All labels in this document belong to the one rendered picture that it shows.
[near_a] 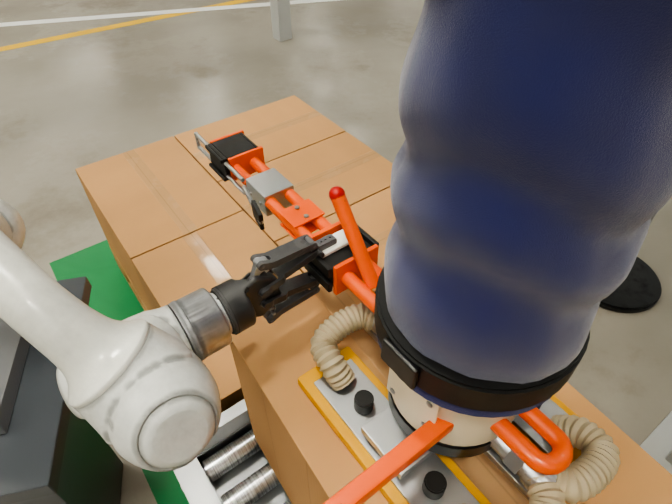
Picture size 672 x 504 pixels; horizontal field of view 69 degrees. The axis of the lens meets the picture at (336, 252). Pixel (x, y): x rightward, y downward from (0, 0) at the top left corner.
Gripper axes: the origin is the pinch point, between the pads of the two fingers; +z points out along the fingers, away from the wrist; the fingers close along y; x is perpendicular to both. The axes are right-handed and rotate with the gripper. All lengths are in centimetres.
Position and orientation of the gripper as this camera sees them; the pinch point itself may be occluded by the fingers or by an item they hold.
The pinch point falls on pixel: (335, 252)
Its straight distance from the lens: 77.1
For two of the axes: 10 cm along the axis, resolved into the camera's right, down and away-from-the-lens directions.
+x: 6.0, 5.6, -5.7
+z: 8.0, -4.3, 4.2
